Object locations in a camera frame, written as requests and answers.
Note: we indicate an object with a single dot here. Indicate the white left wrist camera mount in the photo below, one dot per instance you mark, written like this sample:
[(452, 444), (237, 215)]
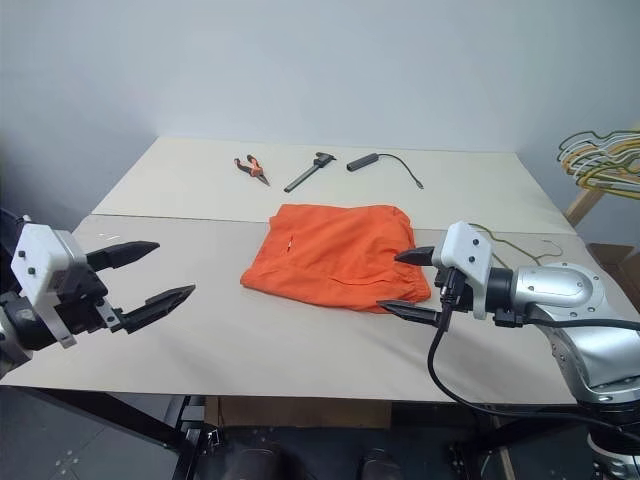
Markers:
[(37, 250)]

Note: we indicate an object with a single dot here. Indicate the black table frame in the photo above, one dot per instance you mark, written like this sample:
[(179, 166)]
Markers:
[(150, 425)]

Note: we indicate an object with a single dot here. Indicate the brown cardboard box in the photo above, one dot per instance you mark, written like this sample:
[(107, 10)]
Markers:
[(610, 256)]

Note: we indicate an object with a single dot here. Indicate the brown panel under table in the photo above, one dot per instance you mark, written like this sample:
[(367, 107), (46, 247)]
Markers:
[(300, 411)]

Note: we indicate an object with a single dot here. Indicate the wooden hanger rack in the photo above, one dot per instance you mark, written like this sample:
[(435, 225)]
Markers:
[(585, 202)]

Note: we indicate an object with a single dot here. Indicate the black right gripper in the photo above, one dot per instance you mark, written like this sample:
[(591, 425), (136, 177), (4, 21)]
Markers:
[(464, 296)]

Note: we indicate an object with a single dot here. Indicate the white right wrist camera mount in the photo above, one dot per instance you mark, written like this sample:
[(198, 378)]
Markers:
[(465, 245)]

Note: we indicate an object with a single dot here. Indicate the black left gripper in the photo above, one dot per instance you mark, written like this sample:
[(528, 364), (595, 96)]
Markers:
[(82, 300)]

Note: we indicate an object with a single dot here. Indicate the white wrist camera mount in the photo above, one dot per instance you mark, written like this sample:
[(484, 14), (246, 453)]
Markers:
[(37, 250), (465, 245)]

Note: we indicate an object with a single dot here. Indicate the black caliper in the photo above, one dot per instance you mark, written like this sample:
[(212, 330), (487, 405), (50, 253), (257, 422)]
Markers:
[(305, 175)]

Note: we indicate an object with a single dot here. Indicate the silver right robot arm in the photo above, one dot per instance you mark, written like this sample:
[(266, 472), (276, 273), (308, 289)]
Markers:
[(560, 290)]

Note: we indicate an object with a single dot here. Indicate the orange shorts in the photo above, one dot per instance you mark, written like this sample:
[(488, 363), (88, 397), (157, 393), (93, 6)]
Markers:
[(330, 250)]

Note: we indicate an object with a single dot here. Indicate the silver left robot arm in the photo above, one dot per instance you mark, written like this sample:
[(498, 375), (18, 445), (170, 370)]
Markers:
[(20, 325)]

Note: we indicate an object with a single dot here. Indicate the wooden stick under table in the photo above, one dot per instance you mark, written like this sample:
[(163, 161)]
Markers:
[(505, 450)]

